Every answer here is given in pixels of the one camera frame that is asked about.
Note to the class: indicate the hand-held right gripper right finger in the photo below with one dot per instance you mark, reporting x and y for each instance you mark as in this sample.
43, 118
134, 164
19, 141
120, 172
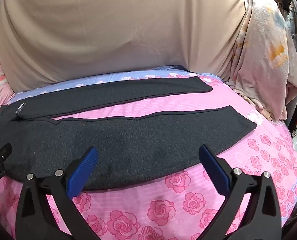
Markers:
214, 170

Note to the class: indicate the pink floral bed sheet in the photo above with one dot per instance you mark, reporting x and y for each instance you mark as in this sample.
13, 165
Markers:
188, 100

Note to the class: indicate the pale floral blanket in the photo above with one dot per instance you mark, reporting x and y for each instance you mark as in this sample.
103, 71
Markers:
263, 67

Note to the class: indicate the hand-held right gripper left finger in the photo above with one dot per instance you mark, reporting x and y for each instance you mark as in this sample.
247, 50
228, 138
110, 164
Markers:
84, 170

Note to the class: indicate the grey hanging clothes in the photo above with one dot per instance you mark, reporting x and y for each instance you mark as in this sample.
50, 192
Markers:
294, 17

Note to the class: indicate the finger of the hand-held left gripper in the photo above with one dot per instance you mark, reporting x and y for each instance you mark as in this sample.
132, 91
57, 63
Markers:
1, 152

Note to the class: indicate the beige cloth cover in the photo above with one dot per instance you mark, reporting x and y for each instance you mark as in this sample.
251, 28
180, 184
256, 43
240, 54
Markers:
113, 30

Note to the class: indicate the dark grey pants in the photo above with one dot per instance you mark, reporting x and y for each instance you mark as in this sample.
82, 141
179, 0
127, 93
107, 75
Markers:
138, 142

